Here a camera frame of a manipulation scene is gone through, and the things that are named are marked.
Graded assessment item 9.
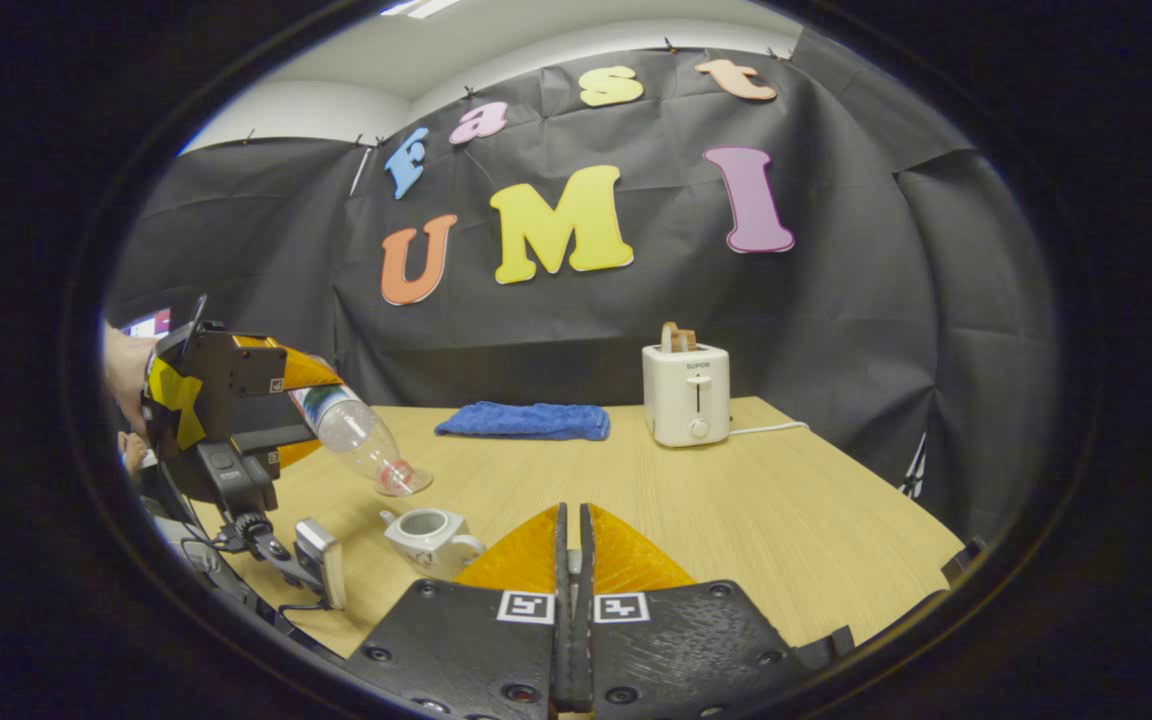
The blue folded towel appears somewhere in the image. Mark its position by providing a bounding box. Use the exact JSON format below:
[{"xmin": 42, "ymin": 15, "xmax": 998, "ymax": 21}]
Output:
[{"xmin": 434, "ymin": 402, "xmax": 612, "ymax": 442}]

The clear plastic water bottle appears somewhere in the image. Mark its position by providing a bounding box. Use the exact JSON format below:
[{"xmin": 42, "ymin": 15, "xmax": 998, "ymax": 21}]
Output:
[{"xmin": 291, "ymin": 385, "xmax": 434, "ymax": 498}]

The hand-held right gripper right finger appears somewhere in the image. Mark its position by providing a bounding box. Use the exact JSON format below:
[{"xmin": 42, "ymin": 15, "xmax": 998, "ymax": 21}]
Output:
[{"xmin": 579, "ymin": 503, "xmax": 802, "ymax": 720}]

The white toaster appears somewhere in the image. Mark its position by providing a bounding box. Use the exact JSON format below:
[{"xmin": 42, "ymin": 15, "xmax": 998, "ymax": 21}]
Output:
[{"xmin": 642, "ymin": 342, "xmax": 732, "ymax": 448}]

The black backdrop cloth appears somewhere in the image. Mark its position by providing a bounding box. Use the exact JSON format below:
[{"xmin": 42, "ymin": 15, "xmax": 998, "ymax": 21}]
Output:
[{"xmin": 106, "ymin": 45, "xmax": 1062, "ymax": 546}]

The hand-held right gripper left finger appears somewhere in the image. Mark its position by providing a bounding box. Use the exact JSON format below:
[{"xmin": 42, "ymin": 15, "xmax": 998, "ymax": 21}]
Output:
[{"xmin": 344, "ymin": 503, "xmax": 570, "ymax": 720}]

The white ceramic teacup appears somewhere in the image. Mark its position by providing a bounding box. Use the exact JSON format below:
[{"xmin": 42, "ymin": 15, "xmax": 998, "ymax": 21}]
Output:
[{"xmin": 381, "ymin": 508, "xmax": 487, "ymax": 581}]

